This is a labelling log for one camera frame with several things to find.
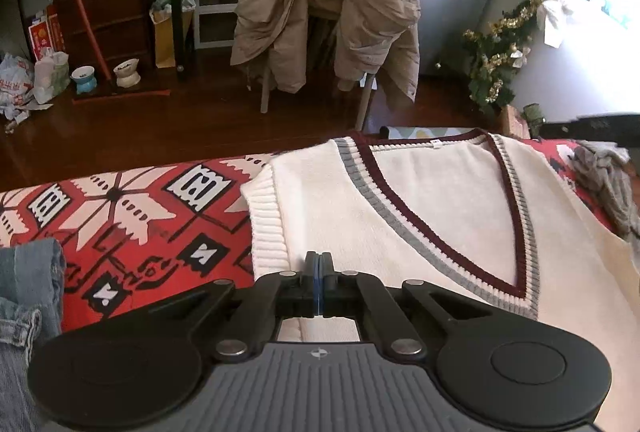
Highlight folded blue jeans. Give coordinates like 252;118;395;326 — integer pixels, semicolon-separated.
0;237;69;432

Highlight white knit vest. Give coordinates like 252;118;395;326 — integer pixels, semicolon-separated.
240;128;640;432

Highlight white cloth bow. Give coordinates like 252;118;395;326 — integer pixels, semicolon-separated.
537;0;584;49

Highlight green gift bag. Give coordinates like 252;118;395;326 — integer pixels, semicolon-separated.
522;102;546;136

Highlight grey shirt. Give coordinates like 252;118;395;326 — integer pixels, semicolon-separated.
570;141;640;241

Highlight red broom handle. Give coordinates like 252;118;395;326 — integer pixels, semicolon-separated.
62;0;114;81

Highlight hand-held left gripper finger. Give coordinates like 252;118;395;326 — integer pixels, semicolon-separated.
144;252;321;363
321;252;506;361

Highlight blue pet bowl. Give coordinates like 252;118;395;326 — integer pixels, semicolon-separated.
70;65;97;96

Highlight wooden drawer cabinet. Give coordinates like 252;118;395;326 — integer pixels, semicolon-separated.
52;0;157;84

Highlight white plastic bag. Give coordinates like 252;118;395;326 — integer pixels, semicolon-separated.
0;53;36;114

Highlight yellow paper bag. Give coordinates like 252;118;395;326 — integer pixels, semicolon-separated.
150;7;194;71

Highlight white sack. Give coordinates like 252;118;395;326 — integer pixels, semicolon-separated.
34;49;71;104

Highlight red carton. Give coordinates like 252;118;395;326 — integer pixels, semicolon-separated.
27;9;66;63

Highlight red patterned blanket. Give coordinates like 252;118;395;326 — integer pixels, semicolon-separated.
0;132;619;339

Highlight brown gift box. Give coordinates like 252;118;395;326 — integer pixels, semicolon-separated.
500;104;531;139

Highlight small Christmas tree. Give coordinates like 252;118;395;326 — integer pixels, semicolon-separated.
462;0;544;116

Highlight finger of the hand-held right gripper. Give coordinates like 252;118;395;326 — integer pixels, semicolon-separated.
542;112;640;146

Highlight pale printed floor mat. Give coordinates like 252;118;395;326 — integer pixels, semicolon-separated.
379;125;477;140

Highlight metal-legged chair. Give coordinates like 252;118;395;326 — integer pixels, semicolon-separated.
257;2;379;133

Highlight white pet bowl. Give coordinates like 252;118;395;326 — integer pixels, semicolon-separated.
113;58;140;88

